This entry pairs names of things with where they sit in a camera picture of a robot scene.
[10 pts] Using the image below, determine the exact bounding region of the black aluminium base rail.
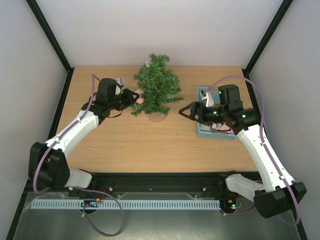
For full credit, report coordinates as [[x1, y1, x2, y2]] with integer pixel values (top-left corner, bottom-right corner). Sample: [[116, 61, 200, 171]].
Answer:
[[24, 171, 291, 198]]

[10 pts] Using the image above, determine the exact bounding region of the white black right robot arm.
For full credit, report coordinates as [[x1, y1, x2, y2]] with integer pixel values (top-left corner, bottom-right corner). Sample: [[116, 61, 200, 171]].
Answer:
[[179, 84, 307, 219]]

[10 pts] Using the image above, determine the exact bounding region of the small green christmas tree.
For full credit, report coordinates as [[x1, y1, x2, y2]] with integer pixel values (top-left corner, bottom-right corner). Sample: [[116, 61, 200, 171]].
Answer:
[[131, 52, 184, 116]]

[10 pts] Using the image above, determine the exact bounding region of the pink heart ornament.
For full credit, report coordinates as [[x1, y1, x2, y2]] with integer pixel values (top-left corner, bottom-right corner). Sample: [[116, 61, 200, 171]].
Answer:
[[218, 124, 232, 132]]

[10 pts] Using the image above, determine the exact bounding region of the light blue plastic basket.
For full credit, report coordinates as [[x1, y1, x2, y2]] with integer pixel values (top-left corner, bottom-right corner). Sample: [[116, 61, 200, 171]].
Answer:
[[197, 87, 237, 141]]

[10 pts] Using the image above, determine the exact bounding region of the white snowflake ornament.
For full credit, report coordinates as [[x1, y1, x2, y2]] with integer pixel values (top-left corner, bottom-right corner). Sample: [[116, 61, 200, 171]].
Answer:
[[199, 124, 211, 132]]

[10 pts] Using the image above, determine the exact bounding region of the light blue cable duct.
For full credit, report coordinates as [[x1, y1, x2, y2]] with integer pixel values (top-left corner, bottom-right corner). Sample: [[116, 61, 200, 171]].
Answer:
[[30, 199, 221, 210]]

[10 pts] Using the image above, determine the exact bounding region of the fairy light wire string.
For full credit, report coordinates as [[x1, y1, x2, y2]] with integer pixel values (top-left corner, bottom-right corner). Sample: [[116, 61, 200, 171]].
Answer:
[[132, 61, 181, 111]]

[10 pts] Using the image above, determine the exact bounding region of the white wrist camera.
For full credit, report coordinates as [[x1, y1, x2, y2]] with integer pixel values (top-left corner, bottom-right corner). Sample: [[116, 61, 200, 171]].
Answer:
[[199, 90, 215, 108], [115, 77, 125, 95]]

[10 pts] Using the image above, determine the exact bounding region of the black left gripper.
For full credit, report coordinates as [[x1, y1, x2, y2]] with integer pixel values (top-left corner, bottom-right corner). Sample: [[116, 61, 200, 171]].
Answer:
[[109, 88, 140, 111]]

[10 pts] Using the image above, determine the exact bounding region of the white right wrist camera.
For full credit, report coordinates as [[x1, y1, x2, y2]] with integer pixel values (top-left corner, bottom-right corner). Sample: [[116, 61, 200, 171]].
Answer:
[[199, 90, 215, 108]]

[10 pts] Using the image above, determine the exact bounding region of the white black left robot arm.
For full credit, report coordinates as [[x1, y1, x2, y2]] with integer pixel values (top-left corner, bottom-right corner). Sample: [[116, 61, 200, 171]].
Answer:
[[28, 77, 140, 194]]

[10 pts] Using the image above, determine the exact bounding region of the wooden tree base disc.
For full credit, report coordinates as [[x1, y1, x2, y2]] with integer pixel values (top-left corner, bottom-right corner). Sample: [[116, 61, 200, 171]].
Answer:
[[147, 112, 167, 123]]

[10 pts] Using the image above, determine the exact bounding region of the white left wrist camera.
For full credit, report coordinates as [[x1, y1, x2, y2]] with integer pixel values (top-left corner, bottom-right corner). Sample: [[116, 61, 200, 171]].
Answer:
[[115, 77, 125, 95]]

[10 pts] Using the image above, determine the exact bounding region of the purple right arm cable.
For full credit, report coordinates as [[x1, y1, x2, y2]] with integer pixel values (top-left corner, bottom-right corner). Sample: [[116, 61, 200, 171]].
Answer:
[[206, 74, 301, 226]]

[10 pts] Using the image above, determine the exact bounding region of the pink pompom ornament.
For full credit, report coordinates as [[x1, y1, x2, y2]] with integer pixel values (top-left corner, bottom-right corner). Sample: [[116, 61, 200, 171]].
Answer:
[[134, 89, 144, 104]]

